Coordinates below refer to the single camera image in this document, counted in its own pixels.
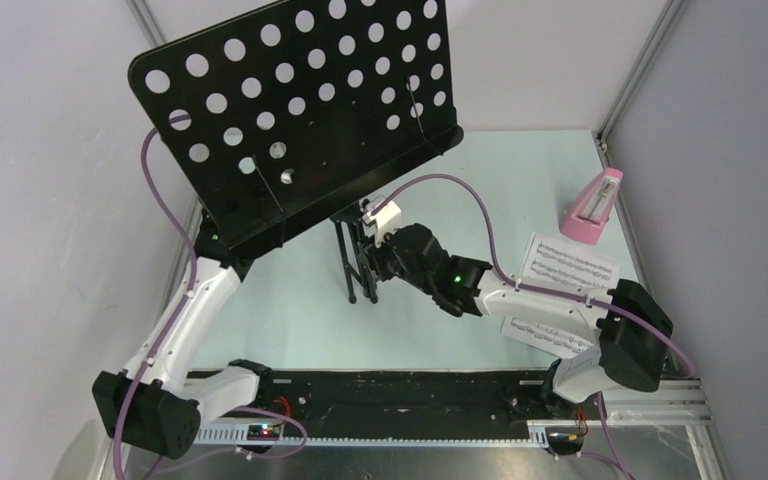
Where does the black perforated music stand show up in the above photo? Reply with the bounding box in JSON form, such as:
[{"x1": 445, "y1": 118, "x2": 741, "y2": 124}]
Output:
[{"x1": 127, "y1": 1, "x2": 464, "y2": 272}]

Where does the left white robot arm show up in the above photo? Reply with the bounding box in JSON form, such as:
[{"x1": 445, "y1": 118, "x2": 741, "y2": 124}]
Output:
[{"x1": 92, "y1": 232, "x2": 276, "y2": 459}]

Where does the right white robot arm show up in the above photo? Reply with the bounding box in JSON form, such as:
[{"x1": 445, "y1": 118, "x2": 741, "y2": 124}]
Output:
[{"x1": 364, "y1": 224, "x2": 673, "y2": 418}]

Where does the white sheet music page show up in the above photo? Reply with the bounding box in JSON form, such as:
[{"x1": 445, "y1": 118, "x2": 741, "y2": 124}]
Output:
[{"x1": 501, "y1": 232, "x2": 620, "y2": 358}]

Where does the pink metronome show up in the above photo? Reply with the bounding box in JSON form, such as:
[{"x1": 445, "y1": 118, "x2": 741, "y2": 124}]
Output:
[{"x1": 560, "y1": 168, "x2": 624, "y2": 245}]

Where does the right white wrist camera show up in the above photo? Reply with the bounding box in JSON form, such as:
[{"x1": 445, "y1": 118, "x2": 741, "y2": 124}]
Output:
[{"x1": 361, "y1": 196, "x2": 403, "y2": 247}]

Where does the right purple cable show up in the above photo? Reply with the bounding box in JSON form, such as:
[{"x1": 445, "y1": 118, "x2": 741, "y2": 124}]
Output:
[{"x1": 370, "y1": 174, "x2": 698, "y2": 380}]

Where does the purple cable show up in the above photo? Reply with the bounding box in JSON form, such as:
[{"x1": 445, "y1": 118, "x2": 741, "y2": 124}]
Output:
[
  {"x1": 112, "y1": 113, "x2": 201, "y2": 480},
  {"x1": 370, "y1": 174, "x2": 698, "y2": 380}
]

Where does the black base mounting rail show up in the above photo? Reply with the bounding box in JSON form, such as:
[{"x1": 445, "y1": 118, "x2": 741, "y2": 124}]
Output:
[{"x1": 191, "y1": 368, "x2": 611, "y2": 444}]

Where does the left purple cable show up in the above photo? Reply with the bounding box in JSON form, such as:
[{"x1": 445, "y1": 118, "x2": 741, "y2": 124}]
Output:
[{"x1": 112, "y1": 113, "x2": 201, "y2": 480}]

